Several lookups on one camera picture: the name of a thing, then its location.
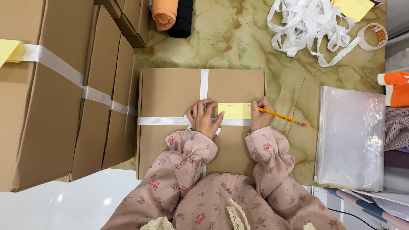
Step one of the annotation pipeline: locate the pile of small cardboard boxes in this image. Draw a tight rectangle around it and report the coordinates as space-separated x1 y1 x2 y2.
94 0 151 49

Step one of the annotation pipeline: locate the person's pink floral dress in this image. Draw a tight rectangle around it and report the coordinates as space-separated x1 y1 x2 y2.
101 172 348 230

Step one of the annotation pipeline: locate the person's right hand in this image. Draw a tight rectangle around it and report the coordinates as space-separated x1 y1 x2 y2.
250 96 277 133

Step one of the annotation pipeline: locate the blank yellow sticky note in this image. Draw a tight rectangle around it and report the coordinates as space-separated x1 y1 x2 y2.
0 39 26 68

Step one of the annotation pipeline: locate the white ribbon around box stack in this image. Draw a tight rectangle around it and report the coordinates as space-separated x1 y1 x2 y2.
14 43 138 117

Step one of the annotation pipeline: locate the orange and white garment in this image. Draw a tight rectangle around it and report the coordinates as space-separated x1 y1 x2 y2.
377 72 409 108

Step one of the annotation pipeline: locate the stack of clear plastic bags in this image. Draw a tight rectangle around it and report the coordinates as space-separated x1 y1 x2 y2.
313 85 386 192

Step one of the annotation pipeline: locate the black cable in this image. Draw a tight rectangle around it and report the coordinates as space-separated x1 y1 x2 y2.
328 208 381 230

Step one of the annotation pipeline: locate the loose pile of white ribbon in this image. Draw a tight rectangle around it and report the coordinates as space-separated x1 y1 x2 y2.
266 0 364 68

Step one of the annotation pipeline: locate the yellow sticky note pad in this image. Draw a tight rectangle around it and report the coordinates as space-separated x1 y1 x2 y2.
330 0 375 23

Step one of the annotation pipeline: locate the black rolled cloth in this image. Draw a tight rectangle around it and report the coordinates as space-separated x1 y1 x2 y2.
167 0 194 39

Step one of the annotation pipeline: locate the yellow sticky note with writing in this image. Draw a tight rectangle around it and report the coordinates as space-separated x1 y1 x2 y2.
217 102 252 120

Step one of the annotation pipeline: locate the checkered folded cloth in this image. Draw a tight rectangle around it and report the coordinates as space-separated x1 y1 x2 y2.
384 107 409 152

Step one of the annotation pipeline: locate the clear adhesive tape roll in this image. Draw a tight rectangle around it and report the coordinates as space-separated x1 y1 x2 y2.
357 23 388 52

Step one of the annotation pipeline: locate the large cardboard box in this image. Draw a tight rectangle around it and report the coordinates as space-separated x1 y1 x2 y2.
0 0 94 193

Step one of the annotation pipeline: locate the person's left hand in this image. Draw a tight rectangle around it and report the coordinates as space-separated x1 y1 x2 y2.
187 99 225 140

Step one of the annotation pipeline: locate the yellow pencil with pink eraser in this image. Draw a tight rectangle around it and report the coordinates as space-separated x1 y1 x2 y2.
257 107 307 128

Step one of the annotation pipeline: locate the white ribbon around flat box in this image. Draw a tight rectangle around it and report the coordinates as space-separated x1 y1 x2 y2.
137 69 252 178

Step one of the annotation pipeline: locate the orange rolled cloth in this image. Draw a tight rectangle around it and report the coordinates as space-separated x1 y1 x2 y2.
151 0 179 32

